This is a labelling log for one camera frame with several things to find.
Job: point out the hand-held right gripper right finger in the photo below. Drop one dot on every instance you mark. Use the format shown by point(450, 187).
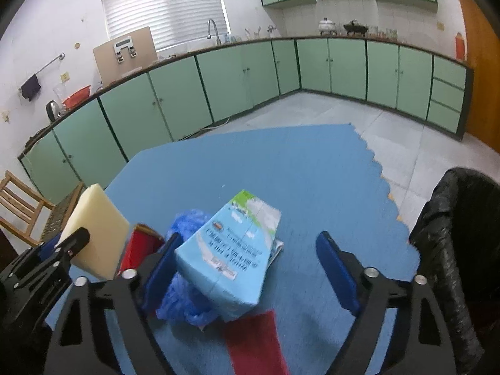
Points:
point(338, 273)

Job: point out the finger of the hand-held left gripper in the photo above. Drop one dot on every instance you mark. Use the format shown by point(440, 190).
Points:
point(76, 240)
point(49, 249)

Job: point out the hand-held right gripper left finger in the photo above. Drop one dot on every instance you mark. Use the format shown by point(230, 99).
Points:
point(156, 281)

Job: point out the pale yellow sponge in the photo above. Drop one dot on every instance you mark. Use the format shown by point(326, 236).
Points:
point(97, 222)

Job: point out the dark red box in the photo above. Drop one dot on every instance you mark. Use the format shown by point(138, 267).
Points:
point(136, 246)

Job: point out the blue plastic bag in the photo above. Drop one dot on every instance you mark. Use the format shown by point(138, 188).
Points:
point(187, 220)

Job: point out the light blue carton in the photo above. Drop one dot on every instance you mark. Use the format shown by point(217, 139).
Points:
point(226, 258)

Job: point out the red printed paper packet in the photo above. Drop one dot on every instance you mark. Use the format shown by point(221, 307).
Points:
point(254, 340)

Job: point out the trash bin with black bag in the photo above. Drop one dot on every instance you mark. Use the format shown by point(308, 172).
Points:
point(449, 222)

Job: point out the wooden chair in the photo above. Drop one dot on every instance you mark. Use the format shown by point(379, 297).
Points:
point(19, 203)

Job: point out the black gas stove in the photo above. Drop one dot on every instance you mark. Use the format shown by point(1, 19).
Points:
point(35, 142)

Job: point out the blue scalloped table mat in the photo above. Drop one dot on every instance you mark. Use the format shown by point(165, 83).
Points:
point(293, 164)

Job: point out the steel electric kettle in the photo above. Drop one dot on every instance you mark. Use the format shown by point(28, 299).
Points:
point(53, 111)

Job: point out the red plastic basin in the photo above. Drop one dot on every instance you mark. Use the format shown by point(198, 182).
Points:
point(78, 98)

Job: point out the clear plastic pitcher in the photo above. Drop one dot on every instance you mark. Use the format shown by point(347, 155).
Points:
point(58, 91)

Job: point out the dark hanging towel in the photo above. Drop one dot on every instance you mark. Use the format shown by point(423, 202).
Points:
point(30, 88)

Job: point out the metal towel bar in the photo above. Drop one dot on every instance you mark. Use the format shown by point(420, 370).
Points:
point(50, 62)

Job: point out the wooden cutting board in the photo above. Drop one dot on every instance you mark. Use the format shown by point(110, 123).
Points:
point(103, 62)

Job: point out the white board holder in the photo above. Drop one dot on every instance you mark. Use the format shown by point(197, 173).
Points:
point(125, 45)

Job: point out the green base cabinets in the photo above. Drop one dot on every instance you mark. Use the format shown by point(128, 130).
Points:
point(234, 78)

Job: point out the glass jar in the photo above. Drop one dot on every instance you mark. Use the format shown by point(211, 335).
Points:
point(373, 32)
point(392, 33)

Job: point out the black wok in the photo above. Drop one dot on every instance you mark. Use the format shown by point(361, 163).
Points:
point(355, 28)

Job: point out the white cooking pot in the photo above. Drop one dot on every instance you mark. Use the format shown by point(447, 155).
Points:
point(327, 27)

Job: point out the white window blind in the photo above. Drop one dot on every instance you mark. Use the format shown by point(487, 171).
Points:
point(164, 7)

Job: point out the brown wooden door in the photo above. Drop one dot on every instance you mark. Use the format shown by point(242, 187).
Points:
point(480, 66)

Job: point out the utensil holder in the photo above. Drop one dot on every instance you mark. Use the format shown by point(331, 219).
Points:
point(253, 35)

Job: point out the metal kitchen faucet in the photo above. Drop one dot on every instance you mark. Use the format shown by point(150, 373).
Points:
point(211, 23)

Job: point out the red thermos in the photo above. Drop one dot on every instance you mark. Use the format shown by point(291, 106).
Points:
point(460, 47)

